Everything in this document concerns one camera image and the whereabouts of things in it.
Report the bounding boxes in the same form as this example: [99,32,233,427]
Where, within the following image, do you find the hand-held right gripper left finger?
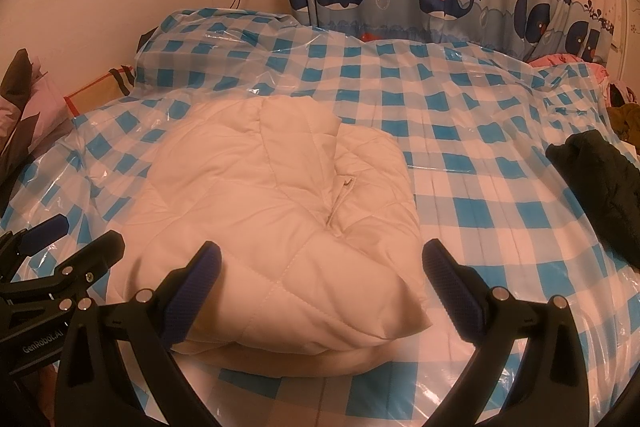
[52,241,226,427]

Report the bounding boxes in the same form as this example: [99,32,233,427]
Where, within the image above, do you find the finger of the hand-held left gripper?
[0,230,126,314]
[0,214,69,269]

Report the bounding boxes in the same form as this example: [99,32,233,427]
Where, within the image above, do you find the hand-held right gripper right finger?
[421,241,588,427]

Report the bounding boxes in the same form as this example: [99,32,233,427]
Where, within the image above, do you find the white quilted jacket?
[120,96,434,378]

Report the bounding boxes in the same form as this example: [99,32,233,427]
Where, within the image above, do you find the pink and black pillow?
[0,48,72,218]

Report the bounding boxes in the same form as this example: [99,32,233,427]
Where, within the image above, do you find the bamboo mat red trim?
[64,64,136,118]

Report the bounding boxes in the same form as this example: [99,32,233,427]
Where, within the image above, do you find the blue checkered plastic bed cover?
[0,7,640,427]

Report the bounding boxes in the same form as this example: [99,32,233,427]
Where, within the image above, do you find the black garment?
[545,129,640,270]

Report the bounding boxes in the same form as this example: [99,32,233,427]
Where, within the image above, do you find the olive green garment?
[607,104,640,142]

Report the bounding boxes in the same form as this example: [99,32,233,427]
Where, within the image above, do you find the pink cloth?
[530,52,609,82]

